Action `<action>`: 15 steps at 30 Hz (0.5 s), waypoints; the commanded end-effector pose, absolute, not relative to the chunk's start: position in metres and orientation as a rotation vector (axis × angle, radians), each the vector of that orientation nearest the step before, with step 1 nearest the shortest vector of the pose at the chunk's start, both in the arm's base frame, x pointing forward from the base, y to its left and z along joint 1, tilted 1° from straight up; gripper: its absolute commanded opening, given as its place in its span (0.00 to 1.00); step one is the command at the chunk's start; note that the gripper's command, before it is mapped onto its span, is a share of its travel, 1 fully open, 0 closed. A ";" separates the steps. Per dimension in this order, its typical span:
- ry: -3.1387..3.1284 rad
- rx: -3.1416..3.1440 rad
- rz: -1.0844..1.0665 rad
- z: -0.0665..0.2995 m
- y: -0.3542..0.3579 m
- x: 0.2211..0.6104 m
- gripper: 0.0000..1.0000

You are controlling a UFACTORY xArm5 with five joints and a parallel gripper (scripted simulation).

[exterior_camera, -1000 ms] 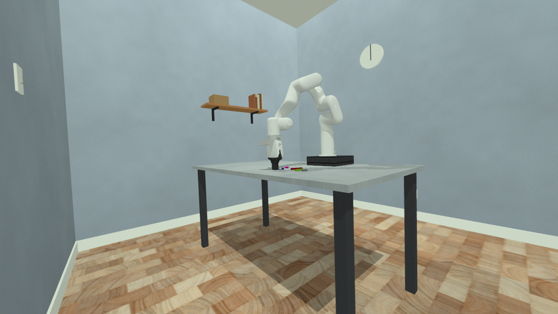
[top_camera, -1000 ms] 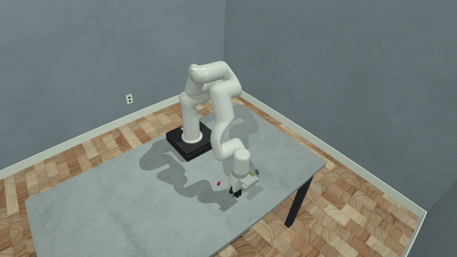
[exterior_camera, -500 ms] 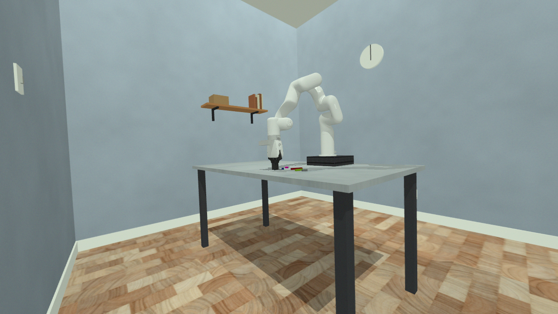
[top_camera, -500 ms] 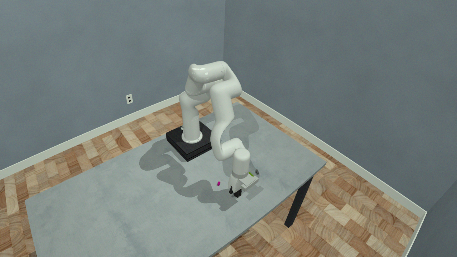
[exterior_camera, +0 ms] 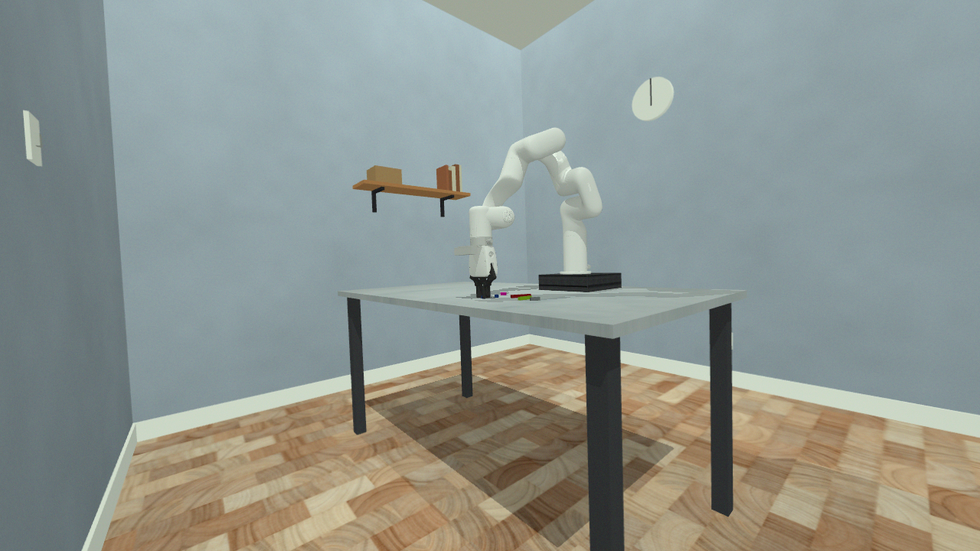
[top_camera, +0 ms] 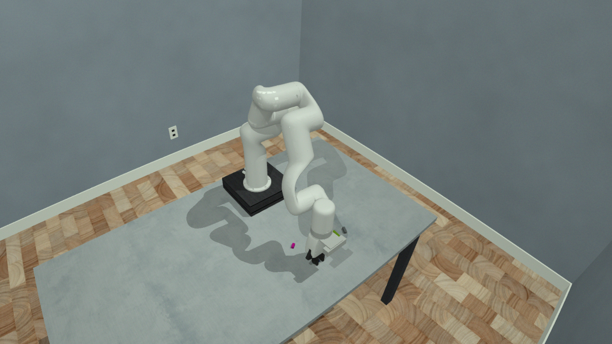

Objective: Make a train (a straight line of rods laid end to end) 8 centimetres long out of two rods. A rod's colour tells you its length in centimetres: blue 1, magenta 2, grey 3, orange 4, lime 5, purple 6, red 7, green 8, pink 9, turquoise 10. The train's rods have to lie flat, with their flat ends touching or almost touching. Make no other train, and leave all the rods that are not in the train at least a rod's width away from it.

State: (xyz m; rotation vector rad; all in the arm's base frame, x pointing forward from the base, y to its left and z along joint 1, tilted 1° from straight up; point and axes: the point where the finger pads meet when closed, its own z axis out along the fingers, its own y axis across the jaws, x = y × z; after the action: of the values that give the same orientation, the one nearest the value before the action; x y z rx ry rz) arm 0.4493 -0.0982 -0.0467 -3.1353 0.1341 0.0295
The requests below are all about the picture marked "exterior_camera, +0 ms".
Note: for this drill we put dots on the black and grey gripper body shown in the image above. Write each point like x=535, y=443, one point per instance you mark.
x=480, y=264

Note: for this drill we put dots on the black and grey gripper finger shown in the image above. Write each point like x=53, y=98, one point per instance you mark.
x=487, y=283
x=478, y=283

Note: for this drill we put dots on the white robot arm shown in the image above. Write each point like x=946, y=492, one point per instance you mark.
x=546, y=147

